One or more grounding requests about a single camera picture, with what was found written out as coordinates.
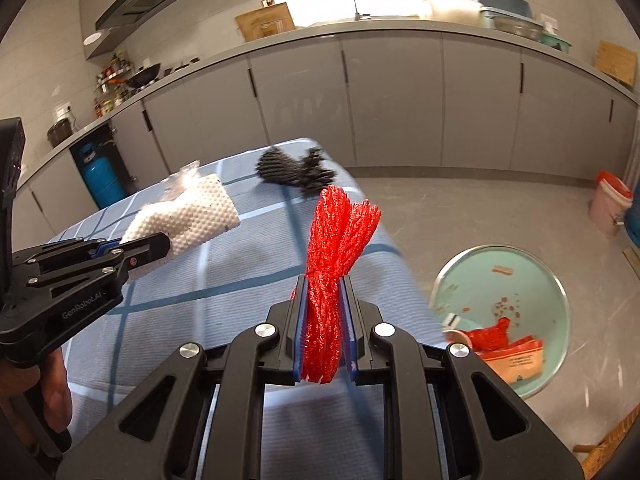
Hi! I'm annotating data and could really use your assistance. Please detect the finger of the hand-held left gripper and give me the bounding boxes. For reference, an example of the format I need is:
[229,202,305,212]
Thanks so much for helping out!
[15,237,123,273]
[27,231,172,291]

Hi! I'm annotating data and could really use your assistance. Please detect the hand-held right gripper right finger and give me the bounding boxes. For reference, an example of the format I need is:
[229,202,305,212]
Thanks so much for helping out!
[342,277,586,480]

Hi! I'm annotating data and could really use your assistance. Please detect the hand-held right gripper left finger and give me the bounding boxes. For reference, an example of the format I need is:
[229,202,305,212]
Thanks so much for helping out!
[57,275,309,480]

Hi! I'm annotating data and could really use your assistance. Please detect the white foam net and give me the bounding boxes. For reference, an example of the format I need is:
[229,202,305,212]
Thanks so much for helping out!
[120,172,240,281]

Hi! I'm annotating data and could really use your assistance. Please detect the large green basin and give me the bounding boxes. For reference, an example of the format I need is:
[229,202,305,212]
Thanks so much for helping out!
[430,245,571,401]

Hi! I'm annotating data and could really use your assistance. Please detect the orange paper packet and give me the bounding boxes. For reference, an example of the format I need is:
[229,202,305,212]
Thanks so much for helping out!
[477,337,545,386]

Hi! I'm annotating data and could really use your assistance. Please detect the person's left hand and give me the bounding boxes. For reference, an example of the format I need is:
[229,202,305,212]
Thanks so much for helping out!
[39,347,70,433]

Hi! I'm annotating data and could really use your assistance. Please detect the blue gas cylinder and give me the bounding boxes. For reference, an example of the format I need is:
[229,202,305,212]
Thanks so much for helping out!
[81,152,126,208]

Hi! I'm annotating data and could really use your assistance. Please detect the blue checkered tablecloth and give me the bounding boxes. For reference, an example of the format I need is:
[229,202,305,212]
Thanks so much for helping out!
[50,137,446,480]

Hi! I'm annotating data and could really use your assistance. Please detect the clear plastic wrapper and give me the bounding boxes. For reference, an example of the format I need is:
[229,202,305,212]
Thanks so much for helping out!
[162,161,203,198]

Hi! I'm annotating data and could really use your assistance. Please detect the dark cooking pot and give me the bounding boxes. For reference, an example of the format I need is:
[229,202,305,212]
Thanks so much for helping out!
[46,117,75,148]

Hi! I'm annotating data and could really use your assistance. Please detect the spice rack with bottles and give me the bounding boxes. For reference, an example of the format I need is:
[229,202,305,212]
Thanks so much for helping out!
[92,50,132,118]

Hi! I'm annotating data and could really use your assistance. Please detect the black mesh net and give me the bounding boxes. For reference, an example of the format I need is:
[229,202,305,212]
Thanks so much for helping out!
[256,145,337,192]

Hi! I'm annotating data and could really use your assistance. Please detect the black wok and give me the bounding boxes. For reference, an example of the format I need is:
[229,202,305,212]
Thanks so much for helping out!
[122,62,162,88]

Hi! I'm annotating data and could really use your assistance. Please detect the gas stove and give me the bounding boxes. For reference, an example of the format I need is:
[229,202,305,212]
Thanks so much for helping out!
[162,57,201,73]

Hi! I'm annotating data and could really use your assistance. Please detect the grey kitchen cabinets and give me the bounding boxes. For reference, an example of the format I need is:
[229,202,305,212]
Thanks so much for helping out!
[10,20,640,231]

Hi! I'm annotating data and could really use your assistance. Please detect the grey range hood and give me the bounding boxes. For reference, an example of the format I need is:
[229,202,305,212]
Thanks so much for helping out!
[80,0,208,58]

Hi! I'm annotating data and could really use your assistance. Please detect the wooden cutting board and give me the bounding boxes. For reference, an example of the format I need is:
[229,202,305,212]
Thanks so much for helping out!
[235,2,296,43]

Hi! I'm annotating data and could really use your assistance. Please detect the pink bucket with red bag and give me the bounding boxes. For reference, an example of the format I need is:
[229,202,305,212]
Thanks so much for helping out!
[589,170,633,237]

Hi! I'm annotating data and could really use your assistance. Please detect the blue barrel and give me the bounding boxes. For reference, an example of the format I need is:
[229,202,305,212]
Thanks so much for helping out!
[625,205,640,248]

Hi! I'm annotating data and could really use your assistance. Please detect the white plastic basin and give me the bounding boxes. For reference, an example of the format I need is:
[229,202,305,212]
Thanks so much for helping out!
[420,0,483,23]

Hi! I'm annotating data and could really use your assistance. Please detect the steel basin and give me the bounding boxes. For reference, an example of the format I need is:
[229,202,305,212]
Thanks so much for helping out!
[487,12,546,41]

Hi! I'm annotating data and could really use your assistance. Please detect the small green tub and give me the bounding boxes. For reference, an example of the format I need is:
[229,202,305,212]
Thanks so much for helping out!
[540,32,573,53]

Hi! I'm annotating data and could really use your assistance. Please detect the blue plastic crate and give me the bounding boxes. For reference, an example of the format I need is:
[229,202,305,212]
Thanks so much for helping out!
[470,0,532,18]

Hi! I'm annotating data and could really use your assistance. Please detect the square wooden board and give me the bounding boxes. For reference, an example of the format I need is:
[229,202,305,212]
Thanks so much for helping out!
[594,40,638,86]

